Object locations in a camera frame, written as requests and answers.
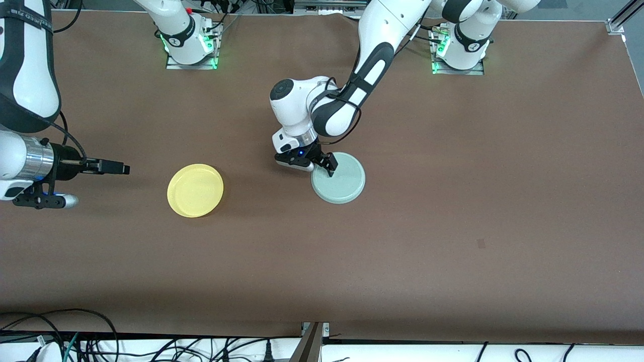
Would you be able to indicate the black power plug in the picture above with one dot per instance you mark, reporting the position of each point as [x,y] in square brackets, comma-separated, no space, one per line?
[268,352]

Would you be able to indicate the light green round plate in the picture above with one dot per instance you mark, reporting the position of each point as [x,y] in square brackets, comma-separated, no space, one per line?
[344,183]

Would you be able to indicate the yellow round plate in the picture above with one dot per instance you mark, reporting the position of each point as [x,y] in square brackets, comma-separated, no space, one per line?
[195,190]

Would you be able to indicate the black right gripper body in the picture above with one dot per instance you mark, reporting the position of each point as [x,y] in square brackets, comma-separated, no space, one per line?
[64,162]

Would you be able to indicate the aluminium frame bar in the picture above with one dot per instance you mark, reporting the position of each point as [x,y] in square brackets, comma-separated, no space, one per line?
[329,6]

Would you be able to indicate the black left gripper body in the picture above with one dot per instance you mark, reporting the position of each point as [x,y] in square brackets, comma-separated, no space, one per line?
[318,152]

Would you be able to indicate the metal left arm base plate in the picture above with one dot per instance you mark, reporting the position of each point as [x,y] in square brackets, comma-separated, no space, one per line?
[475,71]

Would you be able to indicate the white lower shelf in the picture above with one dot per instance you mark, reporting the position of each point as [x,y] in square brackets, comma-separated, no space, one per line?
[402,354]

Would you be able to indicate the metal table edge bracket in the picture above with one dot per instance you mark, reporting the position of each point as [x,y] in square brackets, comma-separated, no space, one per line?
[312,342]

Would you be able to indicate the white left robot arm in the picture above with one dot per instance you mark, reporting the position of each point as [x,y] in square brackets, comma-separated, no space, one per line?
[387,30]

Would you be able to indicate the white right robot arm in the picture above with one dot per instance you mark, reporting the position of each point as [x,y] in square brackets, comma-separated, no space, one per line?
[27,75]

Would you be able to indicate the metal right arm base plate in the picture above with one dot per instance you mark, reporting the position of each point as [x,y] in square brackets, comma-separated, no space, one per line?
[173,65]

